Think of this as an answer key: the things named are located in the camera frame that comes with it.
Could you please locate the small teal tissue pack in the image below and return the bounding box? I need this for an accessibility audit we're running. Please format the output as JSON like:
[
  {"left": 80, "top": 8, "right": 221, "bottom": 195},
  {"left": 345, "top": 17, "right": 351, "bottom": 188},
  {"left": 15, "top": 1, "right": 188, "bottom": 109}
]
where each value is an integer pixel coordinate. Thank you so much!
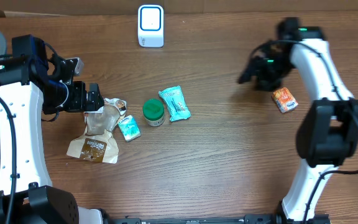
[{"left": 118, "top": 115, "right": 141, "bottom": 142}]

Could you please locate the orange tissue pack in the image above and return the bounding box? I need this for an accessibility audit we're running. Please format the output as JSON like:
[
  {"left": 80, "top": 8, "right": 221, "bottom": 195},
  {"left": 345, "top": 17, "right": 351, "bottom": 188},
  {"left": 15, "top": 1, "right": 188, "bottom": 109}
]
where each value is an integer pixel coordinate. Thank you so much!
[{"left": 272, "top": 87, "right": 298, "bottom": 113}]

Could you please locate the white barcode scanner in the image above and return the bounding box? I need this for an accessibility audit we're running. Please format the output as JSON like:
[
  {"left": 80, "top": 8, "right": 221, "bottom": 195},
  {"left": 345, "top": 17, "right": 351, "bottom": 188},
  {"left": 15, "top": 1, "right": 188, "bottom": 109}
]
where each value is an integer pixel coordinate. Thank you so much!
[{"left": 137, "top": 4, "right": 164, "bottom": 48}]

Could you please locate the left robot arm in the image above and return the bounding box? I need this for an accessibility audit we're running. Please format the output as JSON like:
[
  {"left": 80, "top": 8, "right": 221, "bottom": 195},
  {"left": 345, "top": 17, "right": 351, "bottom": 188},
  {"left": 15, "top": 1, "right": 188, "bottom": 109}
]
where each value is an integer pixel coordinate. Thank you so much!
[{"left": 0, "top": 35, "right": 109, "bottom": 223}]

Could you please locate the green lid jar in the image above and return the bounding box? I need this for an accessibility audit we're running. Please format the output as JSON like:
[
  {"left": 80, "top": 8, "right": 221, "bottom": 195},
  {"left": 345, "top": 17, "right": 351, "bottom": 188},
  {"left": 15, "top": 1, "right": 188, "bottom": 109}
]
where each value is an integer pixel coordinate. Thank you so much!
[{"left": 142, "top": 98, "right": 165, "bottom": 127}]

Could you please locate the brown bread bag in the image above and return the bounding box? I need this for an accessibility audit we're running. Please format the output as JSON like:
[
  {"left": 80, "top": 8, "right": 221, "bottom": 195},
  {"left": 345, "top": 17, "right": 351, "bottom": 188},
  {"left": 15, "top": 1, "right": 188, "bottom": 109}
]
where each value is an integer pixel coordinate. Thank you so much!
[{"left": 67, "top": 98, "right": 127, "bottom": 164}]

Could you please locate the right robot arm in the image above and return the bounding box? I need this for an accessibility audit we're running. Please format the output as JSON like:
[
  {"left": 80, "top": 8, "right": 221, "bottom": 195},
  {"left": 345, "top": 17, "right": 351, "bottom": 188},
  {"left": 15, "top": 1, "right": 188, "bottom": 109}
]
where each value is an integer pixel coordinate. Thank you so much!
[{"left": 238, "top": 17, "right": 358, "bottom": 223}]

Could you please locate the cardboard back board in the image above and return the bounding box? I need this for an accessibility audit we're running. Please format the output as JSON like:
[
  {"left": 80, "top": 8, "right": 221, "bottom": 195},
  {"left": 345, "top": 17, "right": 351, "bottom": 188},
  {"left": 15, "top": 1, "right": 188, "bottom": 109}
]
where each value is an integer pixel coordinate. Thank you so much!
[{"left": 0, "top": 0, "right": 358, "bottom": 17}]

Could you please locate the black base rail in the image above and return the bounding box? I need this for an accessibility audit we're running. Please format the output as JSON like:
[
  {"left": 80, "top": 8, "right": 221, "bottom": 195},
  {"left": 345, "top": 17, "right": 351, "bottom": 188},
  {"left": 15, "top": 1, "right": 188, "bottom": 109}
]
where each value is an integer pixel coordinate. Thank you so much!
[{"left": 104, "top": 214, "right": 332, "bottom": 224}]

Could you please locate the large teal tissue pack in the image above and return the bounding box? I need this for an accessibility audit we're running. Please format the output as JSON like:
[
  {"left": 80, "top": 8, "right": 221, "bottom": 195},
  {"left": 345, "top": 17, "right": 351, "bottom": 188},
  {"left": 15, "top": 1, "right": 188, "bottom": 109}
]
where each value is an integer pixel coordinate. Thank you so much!
[{"left": 158, "top": 86, "right": 191, "bottom": 122}]

